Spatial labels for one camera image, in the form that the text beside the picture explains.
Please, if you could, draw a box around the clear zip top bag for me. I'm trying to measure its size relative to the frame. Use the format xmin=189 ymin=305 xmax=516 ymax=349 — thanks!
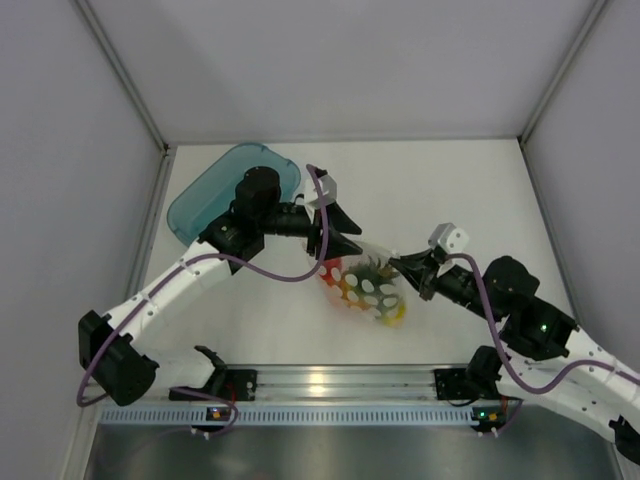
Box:
xmin=315 ymin=241 xmax=407 ymax=328

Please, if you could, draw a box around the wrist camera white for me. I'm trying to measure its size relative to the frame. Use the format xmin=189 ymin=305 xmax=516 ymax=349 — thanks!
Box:
xmin=303 ymin=173 xmax=337 ymax=210
xmin=428 ymin=223 xmax=469 ymax=254

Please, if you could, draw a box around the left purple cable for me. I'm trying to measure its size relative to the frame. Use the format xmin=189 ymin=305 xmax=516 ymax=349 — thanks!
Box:
xmin=75 ymin=163 xmax=334 ymax=441

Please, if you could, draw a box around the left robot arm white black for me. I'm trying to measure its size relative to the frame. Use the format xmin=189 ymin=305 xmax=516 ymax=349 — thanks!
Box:
xmin=76 ymin=165 xmax=362 ymax=407

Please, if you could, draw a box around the right aluminium frame post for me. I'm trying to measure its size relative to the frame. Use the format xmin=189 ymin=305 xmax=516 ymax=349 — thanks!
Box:
xmin=517 ymin=0 xmax=614 ymax=144

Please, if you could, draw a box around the white slotted cable duct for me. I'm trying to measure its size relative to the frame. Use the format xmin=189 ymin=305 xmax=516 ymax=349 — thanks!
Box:
xmin=100 ymin=404 xmax=479 ymax=426

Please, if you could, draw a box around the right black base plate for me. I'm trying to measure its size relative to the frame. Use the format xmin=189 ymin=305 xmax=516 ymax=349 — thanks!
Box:
xmin=433 ymin=367 xmax=479 ymax=403

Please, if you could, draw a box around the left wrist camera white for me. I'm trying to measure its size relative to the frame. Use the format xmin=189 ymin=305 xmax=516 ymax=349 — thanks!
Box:
xmin=303 ymin=173 xmax=337 ymax=210

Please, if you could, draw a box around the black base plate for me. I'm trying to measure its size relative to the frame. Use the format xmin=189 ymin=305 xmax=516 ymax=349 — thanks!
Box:
xmin=200 ymin=368 xmax=258 ymax=402
xmin=433 ymin=367 xmax=479 ymax=403

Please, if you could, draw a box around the aluminium mounting rail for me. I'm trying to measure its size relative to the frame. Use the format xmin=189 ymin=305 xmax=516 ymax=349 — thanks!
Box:
xmin=227 ymin=365 xmax=467 ymax=405

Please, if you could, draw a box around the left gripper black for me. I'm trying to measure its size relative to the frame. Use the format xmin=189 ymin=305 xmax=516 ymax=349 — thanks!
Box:
xmin=257 ymin=202 xmax=362 ymax=261

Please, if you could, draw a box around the aluminium frame post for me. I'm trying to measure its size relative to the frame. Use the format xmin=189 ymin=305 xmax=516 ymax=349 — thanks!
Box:
xmin=517 ymin=0 xmax=614 ymax=144
xmin=74 ymin=0 xmax=171 ymax=154

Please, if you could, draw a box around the fake pineapple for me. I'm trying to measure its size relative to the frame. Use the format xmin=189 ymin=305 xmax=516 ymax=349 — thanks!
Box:
xmin=339 ymin=256 xmax=406 ymax=326

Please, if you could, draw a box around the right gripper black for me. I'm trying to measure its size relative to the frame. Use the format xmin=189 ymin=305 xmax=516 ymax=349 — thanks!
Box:
xmin=389 ymin=247 xmax=503 ymax=323

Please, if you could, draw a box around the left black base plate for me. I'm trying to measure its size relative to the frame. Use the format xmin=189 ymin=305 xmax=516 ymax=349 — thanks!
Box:
xmin=200 ymin=368 xmax=258 ymax=402

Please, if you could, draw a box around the teal plastic bin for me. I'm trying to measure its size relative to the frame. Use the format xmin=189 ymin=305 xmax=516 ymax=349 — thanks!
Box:
xmin=166 ymin=143 xmax=301 ymax=247

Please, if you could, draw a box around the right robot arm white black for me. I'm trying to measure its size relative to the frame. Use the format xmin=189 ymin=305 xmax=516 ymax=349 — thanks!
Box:
xmin=390 ymin=249 xmax=639 ymax=463

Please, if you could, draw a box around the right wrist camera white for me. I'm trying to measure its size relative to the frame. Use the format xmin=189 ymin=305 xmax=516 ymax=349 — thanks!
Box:
xmin=428 ymin=223 xmax=469 ymax=254

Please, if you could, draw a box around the left aluminium frame post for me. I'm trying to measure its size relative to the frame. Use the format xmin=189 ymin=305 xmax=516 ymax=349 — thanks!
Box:
xmin=74 ymin=0 xmax=171 ymax=154

